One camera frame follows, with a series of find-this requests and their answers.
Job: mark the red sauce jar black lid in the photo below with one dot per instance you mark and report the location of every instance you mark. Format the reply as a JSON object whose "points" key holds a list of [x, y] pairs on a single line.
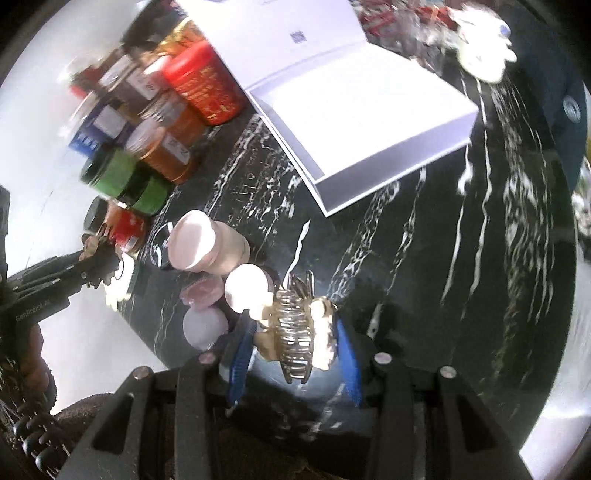
{"points": [[126, 229]]}

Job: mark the purple round compact jar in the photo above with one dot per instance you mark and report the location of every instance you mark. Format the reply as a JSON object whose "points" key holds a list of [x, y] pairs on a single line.
{"points": [[202, 328]]}

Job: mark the gold metal hair claw clip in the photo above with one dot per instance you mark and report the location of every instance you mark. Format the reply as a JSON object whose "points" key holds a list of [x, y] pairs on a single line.
{"points": [[298, 329]]}

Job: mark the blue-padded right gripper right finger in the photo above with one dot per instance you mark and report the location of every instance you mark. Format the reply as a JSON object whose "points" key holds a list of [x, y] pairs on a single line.
{"points": [[355, 353]]}

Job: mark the lavender gift box with lid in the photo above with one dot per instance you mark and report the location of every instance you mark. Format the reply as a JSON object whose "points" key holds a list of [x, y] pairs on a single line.
{"points": [[350, 115]]}

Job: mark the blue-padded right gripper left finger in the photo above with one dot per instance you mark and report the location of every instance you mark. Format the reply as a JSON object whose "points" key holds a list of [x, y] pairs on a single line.
{"points": [[236, 358]]}

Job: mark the black beaded hair clip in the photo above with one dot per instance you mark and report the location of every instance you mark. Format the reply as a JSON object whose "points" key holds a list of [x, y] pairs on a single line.
{"points": [[102, 255]]}

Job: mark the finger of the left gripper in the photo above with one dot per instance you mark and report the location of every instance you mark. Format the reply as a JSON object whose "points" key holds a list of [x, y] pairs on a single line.
{"points": [[32, 289], [63, 269]]}

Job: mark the dark brown label jar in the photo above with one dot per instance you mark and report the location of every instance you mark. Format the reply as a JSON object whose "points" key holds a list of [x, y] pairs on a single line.
{"points": [[126, 81]]}

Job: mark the lower green jar black lid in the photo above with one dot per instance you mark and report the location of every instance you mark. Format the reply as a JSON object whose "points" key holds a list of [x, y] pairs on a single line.
{"points": [[146, 193]]}

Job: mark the gold foil snack bag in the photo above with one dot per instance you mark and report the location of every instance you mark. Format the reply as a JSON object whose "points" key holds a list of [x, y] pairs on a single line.
{"points": [[182, 37]]}

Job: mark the small white round jar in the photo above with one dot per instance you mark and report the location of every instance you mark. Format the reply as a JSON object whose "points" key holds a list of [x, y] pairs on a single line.
{"points": [[249, 287]]}

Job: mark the orange powder plastic jar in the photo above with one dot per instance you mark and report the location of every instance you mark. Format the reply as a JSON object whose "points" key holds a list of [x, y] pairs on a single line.
{"points": [[152, 143]]}

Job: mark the red patterned packet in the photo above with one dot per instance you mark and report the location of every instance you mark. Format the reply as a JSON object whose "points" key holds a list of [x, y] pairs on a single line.
{"points": [[382, 19]]}

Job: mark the pink round compact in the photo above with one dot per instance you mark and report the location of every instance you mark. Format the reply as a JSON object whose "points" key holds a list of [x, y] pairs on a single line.
{"points": [[202, 293]]}

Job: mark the blue label jar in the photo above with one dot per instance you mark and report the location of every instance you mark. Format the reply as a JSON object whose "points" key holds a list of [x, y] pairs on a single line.
{"points": [[97, 124]]}

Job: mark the green jar black lid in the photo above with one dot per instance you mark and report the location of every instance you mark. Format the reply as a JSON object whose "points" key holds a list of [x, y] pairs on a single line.
{"points": [[109, 171], [146, 193]]}

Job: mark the white ceramic figurine mug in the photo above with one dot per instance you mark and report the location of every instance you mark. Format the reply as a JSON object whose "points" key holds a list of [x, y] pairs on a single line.
{"points": [[483, 46]]}

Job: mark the upper green jar black lid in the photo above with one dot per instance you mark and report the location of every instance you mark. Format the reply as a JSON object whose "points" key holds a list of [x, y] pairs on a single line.
{"points": [[109, 171]]}

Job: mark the red tin canister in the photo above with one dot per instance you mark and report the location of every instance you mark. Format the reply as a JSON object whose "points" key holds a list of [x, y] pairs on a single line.
{"points": [[200, 77]]}

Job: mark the large white cream jar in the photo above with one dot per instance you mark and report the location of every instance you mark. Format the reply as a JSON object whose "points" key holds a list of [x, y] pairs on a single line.
{"points": [[199, 244]]}

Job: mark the dark navy cap with badge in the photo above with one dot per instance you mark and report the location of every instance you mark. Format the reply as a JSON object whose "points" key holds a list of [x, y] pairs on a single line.
{"points": [[557, 82]]}

